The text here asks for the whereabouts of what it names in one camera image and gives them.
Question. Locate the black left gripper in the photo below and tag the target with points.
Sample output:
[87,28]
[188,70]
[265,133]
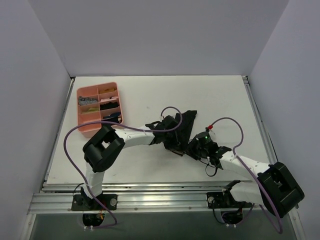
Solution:
[179,128]

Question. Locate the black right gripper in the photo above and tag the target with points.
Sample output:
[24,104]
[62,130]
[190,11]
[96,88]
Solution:
[202,146]

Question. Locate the black striped underwear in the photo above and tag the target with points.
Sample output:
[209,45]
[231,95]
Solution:
[184,131]

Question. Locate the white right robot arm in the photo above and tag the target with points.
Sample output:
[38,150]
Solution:
[269,185]

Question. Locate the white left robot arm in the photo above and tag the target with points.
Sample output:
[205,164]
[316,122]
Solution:
[101,151]

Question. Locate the black garment in lower compartment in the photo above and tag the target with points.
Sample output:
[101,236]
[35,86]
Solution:
[113,120]

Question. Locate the navy garment in box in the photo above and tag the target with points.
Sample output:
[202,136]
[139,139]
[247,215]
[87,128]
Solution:
[113,115]

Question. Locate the black rolled garment in box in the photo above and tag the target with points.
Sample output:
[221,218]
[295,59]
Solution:
[109,105]

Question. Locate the pink garment in box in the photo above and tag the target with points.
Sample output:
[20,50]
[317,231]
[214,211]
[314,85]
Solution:
[112,98]

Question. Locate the yellow garment in box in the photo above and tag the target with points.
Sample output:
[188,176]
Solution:
[104,90]

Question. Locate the pink compartment organizer box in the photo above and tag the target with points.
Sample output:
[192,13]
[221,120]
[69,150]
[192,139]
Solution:
[88,130]

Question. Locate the olive garment in box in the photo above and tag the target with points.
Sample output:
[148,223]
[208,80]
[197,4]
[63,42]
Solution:
[91,110]

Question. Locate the striped rolled garment in box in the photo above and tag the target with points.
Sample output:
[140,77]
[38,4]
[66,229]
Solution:
[83,101]

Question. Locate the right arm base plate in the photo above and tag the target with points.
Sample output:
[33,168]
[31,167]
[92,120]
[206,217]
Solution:
[222,200]

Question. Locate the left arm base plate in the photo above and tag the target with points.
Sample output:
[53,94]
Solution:
[82,202]

